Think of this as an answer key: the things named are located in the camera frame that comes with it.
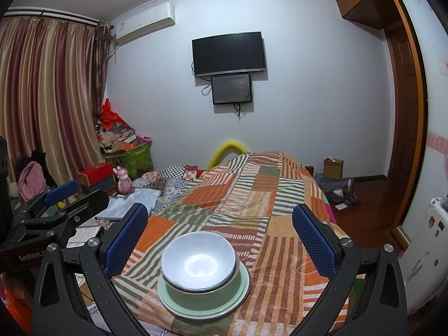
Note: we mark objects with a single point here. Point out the black wall television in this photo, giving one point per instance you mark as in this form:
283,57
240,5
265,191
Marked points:
229,53

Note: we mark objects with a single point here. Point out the green storage box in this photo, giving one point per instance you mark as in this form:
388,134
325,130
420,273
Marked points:
134,161

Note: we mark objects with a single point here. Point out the white cloth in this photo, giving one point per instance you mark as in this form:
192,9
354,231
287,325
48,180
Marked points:
136,201

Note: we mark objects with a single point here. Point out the red plastic bag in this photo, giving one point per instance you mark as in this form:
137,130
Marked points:
112,115

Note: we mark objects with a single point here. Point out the striped pink curtain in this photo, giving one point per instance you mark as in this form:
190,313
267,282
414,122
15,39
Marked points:
45,105

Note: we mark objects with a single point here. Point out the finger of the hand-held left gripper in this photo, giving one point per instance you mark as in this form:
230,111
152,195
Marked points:
61,192
87,204

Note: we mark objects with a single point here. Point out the white notebook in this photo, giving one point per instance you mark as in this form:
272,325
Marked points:
85,234

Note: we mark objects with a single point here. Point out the yellow foam tube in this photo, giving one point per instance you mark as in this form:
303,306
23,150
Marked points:
224,147

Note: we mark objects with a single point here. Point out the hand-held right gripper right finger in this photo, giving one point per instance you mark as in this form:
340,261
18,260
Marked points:
313,243

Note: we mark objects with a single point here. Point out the brown patterned curtain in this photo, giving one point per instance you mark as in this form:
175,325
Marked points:
102,59

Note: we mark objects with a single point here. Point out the white paper sheet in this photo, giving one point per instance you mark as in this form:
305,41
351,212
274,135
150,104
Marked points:
340,206

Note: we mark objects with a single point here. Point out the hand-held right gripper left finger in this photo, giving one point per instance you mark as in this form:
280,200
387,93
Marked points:
126,243

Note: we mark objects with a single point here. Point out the curtain rod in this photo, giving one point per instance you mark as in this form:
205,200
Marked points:
52,16

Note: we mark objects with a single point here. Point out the green bowl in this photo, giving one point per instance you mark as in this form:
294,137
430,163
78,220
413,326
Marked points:
203,296

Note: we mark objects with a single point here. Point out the wooden room door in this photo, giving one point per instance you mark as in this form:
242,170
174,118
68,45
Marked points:
402,112

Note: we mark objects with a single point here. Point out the dark blue box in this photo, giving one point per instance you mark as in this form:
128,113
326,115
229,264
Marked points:
99,186

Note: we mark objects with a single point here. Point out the small black wall monitor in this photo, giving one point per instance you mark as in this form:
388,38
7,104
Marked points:
231,89

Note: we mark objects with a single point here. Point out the grey bag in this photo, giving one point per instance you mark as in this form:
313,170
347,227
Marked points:
332,189

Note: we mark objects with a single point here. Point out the red box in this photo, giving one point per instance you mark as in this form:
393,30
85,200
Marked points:
96,173

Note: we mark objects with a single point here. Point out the white air conditioner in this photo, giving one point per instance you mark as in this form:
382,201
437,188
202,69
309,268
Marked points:
143,24

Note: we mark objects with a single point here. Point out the white spotted bowl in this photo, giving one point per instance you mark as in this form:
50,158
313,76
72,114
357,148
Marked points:
197,255

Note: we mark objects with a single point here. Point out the pink garment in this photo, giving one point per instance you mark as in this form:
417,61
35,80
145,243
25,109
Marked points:
31,182

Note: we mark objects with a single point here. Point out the striped patchwork blanket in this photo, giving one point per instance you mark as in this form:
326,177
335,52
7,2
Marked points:
245,199

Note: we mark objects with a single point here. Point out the white sliding wardrobe door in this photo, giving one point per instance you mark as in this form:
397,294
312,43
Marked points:
437,129

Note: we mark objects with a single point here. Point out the pale green plate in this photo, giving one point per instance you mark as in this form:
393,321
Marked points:
203,308

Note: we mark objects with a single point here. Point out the pink rabbit toy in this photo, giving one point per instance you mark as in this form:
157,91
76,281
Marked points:
123,182

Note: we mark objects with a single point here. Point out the cardboard box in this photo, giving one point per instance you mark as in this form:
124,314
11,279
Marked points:
332,169

